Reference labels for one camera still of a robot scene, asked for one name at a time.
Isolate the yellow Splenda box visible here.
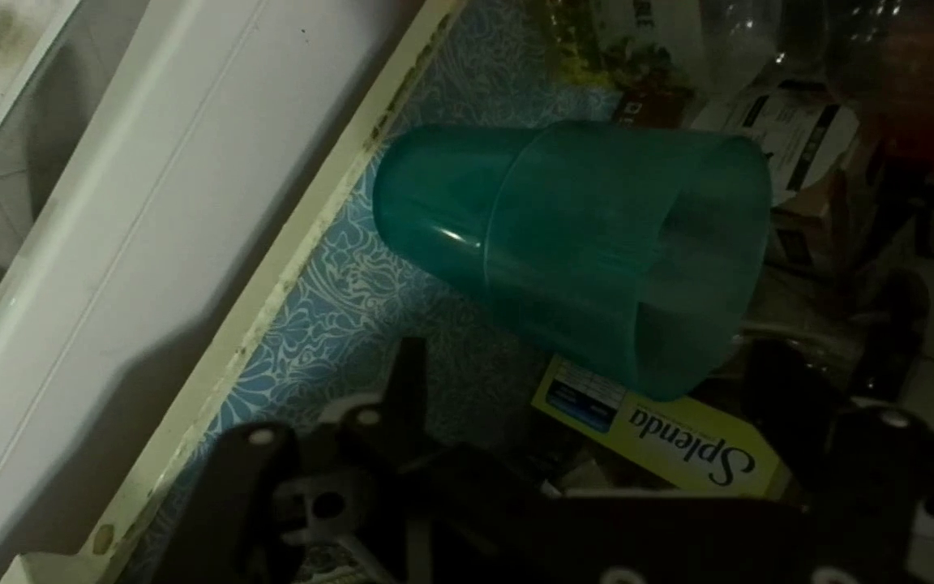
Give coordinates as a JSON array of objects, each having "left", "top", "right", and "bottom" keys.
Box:
[{"left": 529, "top": 358, "right": 795, "bottom": 502}]

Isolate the green herb package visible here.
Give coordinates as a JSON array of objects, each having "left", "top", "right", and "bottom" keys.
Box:
[{"left": 546, "top": 0, "right": 701, "bottom": 131}]

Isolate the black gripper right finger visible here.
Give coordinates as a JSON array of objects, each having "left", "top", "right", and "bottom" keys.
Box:
[{"left": 745, "top": 337, "right": 934, "bottom": 584}]

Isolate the red bottle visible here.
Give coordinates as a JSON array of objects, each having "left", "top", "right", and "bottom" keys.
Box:
[{"left": 866, "top": 0, "right": 934, "bottom": 190}]

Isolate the white and black carton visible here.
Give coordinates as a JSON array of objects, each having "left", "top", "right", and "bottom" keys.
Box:
[{"left": 692, "top": 78, "right": 873, "bottom": 220}]

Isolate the teal blue plastic cup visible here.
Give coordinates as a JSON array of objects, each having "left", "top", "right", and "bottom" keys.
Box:
[{"left": 369, "top": 116, "right": 774, "bottom": 406}]

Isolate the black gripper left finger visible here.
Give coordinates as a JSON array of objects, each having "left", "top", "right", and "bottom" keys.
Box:
[{"left": 178, "top": 335, "right": 558, "bottom": 584}]

